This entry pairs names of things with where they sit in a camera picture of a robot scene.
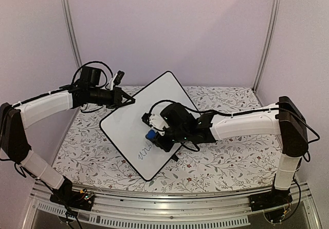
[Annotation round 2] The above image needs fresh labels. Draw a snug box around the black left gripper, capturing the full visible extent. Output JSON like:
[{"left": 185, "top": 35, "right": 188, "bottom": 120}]
[{"left": 89, "top": 87, "right": 135, "bottom": 109}]

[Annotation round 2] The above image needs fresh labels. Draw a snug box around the blue whiteboard eraser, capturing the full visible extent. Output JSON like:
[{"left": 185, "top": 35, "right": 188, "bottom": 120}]
[{"left": 145, "top": 129, "right": 157, "bottom": 141}]

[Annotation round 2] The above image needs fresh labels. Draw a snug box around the white whiteboard black frame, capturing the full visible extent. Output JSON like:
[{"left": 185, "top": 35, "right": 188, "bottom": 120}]
[{"left": 100, "top": 71, "right": 196, "bottom": 181}]

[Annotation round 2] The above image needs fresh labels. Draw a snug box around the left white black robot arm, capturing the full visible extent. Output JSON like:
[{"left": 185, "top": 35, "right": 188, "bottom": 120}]
[{"left": 1, "top": 85, "right": 135, "bottom": 205}]

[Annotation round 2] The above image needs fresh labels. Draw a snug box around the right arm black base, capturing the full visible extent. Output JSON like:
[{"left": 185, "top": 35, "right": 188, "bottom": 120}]
[{"left": 248, "top": 186, "right": 293, "bottom": 224}]

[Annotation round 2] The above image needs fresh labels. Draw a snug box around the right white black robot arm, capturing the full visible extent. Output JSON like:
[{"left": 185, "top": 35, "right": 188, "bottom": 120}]
[{"left": 145, "top": 96, "right": 320, "bottom": 206}]

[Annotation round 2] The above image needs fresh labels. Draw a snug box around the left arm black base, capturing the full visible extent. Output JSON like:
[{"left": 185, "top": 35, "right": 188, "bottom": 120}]
[{"left": 50, "top": 177, "right": 95, "bottom": 211}]

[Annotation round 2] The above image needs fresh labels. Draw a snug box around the black whiteboard stand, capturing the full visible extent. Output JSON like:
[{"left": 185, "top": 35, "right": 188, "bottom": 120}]
[{"left": 170, "top": 152, "right": 179, "bottom": 162}]

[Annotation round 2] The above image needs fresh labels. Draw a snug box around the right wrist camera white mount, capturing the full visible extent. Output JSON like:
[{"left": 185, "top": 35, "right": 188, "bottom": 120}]
[{"left": 141, "top": 100, "right": 196, "bottom": 132}]

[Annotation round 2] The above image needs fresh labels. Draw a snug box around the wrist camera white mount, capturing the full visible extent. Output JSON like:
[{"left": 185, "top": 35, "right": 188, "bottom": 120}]
[
  {"left": 141, "top": 100, "right": 196, "bottom": 132},
  {"left": 73, "top": 60, "right": 126, "bottom": 90}
]

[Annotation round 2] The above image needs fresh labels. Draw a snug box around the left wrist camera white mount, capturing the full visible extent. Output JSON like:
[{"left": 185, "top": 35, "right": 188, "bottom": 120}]
[{"left": 73, "top": 60, "right": 126, "bottom": 90}]

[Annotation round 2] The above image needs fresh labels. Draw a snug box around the aluminium front rail frame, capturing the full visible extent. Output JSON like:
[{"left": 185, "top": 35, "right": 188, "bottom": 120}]
[{"left": 22, "top": 182, "right": 323, "bottom": 228}]

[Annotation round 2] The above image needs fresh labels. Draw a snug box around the left aluminium corner post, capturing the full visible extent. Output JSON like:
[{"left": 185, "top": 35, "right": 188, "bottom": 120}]
[{"left": 61, "top": 0, "right": 83, "bottom": 82}]

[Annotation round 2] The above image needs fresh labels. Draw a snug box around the aluminium corner post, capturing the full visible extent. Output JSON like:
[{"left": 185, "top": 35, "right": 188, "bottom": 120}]
[
  {"left": 61, "top": 0, "right": 83, "bottom": 82},
  {"left": 252, "top": 0, "right": 281, "bottom": 93}
]

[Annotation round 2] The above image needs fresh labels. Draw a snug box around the right aluminium corner post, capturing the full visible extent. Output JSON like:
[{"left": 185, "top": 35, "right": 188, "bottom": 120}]
[{"left": 252, "top": 0, "right": 281, "bottom": 93}]

